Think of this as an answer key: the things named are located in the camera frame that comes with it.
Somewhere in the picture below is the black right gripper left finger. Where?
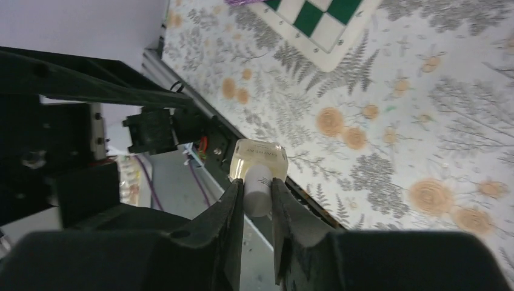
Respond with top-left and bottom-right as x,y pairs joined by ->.
169,179 -> 244,290

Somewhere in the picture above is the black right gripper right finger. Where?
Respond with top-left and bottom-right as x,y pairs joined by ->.
272,178 -> 344,290

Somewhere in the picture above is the clear nail polish bottle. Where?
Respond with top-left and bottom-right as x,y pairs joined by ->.
229,139 -> 289,217

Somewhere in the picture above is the floral patterned table mat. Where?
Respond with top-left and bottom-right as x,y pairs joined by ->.
162,1 -> 513,283

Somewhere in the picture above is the green white checkered board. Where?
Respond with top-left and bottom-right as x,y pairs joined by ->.
247,0 -> 382,72

